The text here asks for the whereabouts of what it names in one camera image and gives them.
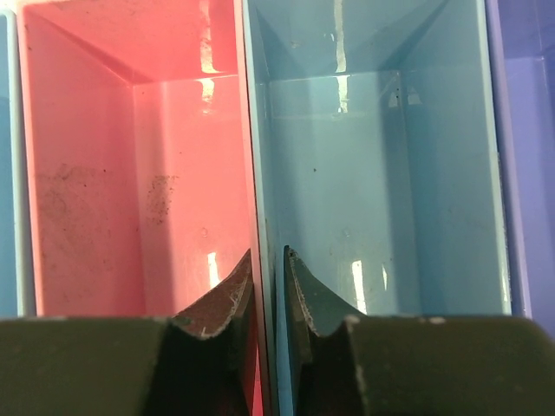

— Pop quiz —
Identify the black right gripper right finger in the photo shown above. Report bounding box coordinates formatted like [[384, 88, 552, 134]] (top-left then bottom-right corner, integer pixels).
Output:
[[284, 247, 554, 415]]

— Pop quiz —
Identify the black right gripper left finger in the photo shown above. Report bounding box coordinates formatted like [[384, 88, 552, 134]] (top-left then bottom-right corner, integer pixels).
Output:
[[1, 255, 256, 415]]

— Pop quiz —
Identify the pink plastic bin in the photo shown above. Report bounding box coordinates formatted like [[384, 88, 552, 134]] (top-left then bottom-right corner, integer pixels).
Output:
[[15, 0, 272, 416]]

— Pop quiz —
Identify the teal blue plastic bin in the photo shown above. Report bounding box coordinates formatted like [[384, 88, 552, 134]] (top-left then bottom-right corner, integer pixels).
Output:
[[242, 1, 512, 415]]

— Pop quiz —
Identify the light blue left bin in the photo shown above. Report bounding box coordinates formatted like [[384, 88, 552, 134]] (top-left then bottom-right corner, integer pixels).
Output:
[[0, 7, 36, 319]]

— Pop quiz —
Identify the dark blue plastic bin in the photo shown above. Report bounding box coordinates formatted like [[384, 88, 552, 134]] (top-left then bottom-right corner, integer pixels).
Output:
[[486, 1, 554, 334]]

